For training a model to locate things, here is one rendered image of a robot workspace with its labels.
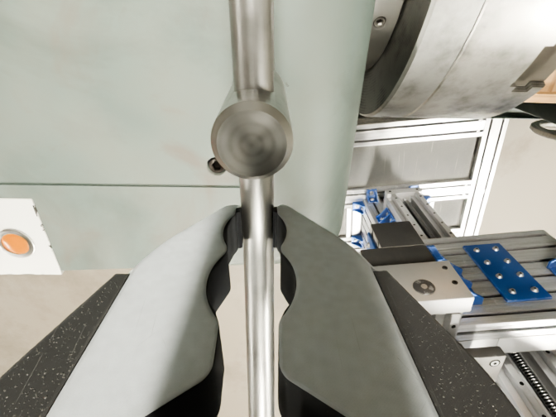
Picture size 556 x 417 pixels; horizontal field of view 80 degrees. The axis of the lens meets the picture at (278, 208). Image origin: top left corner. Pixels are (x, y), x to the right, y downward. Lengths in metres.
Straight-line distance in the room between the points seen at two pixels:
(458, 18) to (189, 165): 0.21
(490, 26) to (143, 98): 0.24
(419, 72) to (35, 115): 0.28
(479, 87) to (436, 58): 0.06
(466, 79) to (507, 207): 1.82
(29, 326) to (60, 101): 2.53
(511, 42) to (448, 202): 1.38
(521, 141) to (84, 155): 1.87
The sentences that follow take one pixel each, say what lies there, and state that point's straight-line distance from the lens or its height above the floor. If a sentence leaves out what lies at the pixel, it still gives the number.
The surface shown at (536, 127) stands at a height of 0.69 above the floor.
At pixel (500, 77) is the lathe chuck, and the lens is 0.34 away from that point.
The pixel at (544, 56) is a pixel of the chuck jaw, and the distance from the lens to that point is 0.35.
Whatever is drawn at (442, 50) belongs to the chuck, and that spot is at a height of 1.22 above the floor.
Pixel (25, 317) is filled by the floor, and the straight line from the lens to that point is 2.70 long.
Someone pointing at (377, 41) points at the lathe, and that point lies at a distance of 0.34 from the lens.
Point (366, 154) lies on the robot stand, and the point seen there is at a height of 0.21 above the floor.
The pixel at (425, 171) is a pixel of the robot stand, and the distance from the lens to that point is 1.55.
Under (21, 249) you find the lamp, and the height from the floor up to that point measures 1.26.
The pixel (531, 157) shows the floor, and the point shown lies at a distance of 2.04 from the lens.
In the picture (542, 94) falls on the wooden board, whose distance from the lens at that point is 0.75.
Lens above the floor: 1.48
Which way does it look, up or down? 59 degrees down
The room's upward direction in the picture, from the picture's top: 177 degrees clockwise
